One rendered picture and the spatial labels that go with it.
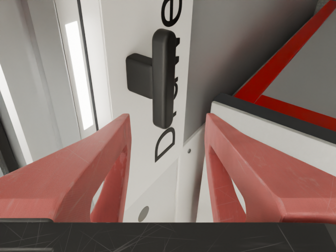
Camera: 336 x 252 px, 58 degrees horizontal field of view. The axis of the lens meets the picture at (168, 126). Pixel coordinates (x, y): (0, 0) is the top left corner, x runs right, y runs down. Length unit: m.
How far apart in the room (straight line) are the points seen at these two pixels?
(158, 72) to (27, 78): 0.08
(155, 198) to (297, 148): 0.18
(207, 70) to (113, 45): 0.21
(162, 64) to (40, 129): 0.09
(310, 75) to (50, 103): 0.41
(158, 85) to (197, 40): 0.15
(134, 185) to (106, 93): 0.11
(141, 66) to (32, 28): 0.07
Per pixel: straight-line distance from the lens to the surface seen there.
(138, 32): 0.23
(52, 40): 0.20
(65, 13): 0.20
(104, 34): 0.20
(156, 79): 0.20
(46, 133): 0.21
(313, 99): 0.46
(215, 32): 0.38
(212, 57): 0.40
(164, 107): 0.21
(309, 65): 0.56
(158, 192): 0.40
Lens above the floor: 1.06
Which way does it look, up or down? 42 degrees down
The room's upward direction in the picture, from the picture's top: 131 degrees counter-clockwise
